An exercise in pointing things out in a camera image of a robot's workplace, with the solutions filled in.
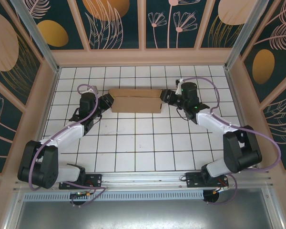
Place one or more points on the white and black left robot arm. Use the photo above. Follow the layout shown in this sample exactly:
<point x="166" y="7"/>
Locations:
<point x="66" y="134"/>

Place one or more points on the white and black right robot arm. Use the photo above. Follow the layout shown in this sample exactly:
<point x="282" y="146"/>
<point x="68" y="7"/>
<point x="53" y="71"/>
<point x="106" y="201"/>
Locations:
<point x="217" y="124"/>

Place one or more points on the brown cardboard box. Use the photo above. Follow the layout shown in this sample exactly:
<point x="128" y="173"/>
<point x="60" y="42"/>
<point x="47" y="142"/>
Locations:
<point x="133" y="105"/>

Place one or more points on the small green circuit board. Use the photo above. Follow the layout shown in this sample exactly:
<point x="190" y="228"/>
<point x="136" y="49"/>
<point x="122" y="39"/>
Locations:
<point x="79" y="193"/>

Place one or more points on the aluminium mounting rail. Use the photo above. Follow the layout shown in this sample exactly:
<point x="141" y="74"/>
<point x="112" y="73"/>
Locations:
<point x="143" y="180"/>

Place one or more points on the grey metal sheet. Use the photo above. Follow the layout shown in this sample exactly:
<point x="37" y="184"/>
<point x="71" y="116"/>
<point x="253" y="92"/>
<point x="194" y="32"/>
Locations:
<point x="143" y="214"/>

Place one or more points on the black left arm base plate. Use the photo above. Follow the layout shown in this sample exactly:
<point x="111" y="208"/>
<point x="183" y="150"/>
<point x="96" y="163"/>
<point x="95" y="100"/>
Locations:
<point x="95" y="181"/>

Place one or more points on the aluminium frame post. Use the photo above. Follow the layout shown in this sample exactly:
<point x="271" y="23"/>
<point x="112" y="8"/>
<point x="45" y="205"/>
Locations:
<point x="37" y="40"/>
<point x="244" y="35"/>

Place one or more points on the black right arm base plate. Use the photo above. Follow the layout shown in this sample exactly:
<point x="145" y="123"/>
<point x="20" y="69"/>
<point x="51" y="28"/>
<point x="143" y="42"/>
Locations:
<point x="193" y="180"/>

